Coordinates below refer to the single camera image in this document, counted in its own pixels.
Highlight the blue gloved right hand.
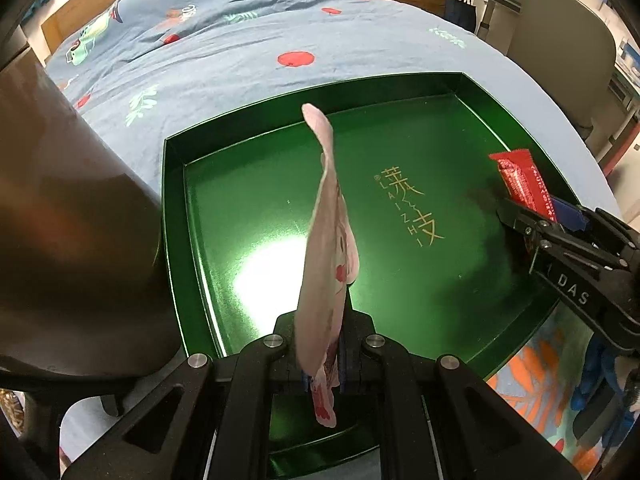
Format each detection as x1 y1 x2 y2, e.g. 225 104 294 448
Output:
570 334 639 448

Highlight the green shallow tray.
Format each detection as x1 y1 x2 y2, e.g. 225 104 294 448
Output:
162 73 574 377

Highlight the desk with clutter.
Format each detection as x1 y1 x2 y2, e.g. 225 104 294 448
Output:
474 0 639 99

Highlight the pink cartoon snack packet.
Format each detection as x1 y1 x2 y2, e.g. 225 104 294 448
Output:
294 103 359 428

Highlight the blue patterned bedspread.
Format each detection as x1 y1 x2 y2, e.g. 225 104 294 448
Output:
47 0 615 474

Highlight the dark shopping bag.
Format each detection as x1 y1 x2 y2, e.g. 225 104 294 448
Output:
444 0 477 32

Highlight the beige office chair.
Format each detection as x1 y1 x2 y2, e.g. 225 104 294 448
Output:
506 0 616 140

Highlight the dark red snack bar packet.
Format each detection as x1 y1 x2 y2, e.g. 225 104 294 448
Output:
489 148 558 222

